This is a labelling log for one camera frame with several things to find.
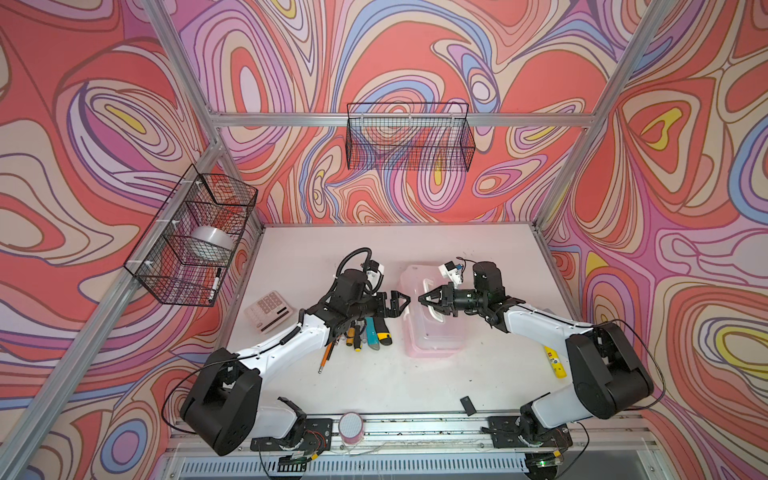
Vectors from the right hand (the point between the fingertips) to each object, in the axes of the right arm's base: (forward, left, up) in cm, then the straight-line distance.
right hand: (423, 305), depth 81 cm
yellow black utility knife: (-2, +11, -12) cm, 17 cm away
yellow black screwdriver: (-3, +19, -12) cm, 23 cm away
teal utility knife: (-2, +15, -14) cm, 20 cm away
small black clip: (-22, -11, -15) cm, 29 cm away
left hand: (+2, +6, +1) cm, 6 cm away
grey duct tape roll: (+7, +51, +21) cm, 56 cm away
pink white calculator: (+6, +48, -11) cm, 49 cm away
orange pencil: (-8, +28, -13) cm, 32 cm away
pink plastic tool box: (-7, -1, -1) cm, 7 cm away
